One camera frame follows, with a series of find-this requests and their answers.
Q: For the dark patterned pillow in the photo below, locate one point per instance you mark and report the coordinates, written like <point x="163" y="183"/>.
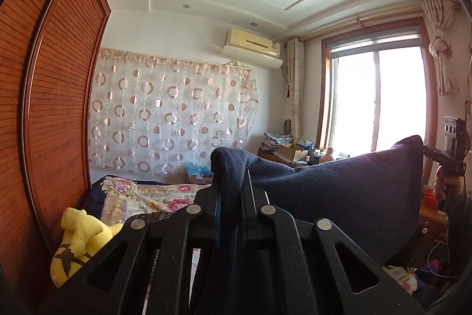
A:
<point x="158" y="216"/>

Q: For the wall air conditioner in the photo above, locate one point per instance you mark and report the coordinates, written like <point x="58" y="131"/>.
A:
<point x="252" y="45"/>

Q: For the tied beige window curtain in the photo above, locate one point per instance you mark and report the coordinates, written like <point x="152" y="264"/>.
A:
<point x="440" y="45"/>

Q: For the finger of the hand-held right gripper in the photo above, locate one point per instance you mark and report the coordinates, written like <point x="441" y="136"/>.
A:
<point x="435" y="154"/>

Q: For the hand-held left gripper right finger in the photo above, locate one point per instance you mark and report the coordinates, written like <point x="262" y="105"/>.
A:
<point x="258" y="215"/>

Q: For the blue tissue pack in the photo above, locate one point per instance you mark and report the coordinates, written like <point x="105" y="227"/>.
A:
<point x="199" y="173"/>

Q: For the wooden louvred wardrobe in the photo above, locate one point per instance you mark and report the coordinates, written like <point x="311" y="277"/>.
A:
<point x="55" y="97"/>

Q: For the brass curtain rod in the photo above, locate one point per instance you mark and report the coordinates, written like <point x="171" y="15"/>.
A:
<point x="361" y="20"/>

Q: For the dark navy blue towel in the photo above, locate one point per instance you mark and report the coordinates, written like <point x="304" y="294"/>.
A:
<point x="332" y="197"/>

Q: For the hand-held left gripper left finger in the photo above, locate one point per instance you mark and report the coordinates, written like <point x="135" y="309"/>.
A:
<point x="218" y="222"/>

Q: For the red bag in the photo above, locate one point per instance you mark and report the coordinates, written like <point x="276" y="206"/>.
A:
<point x="429" y="196"/>

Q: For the wooden-framed window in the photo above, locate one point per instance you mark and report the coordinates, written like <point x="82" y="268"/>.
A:
<point x="368" y="97"/>

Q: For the stack of folded cloths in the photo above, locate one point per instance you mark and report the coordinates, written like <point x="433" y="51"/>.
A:
<point x="276" y="139"/>

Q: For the person's right forearm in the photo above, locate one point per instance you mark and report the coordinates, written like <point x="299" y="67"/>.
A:
<point x="459" y="233"/>

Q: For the woven hand fan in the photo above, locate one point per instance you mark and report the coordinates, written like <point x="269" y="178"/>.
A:
<point x="288" y="126"/>

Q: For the pink bottle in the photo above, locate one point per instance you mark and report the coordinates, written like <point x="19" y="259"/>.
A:
<point x="327" y="155"/>

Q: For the navy blanket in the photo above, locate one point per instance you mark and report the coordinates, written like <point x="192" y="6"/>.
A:
<point x="94" y="200"/>

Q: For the floral blanket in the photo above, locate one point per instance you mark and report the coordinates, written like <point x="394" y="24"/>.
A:
<point x="147" y="197"/>

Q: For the sheer circle-pattern curtain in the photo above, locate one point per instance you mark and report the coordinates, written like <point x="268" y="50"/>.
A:
<point x="166" y="108"/>

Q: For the person's right hand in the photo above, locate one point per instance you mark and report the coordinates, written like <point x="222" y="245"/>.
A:
<point x="441" y="186"/>

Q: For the cardboard box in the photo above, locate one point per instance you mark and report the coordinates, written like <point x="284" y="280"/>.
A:
<point x="291" y="152"/>

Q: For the yellow plush toy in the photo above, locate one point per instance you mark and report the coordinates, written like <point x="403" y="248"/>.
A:
<point x="81" y="241"/>

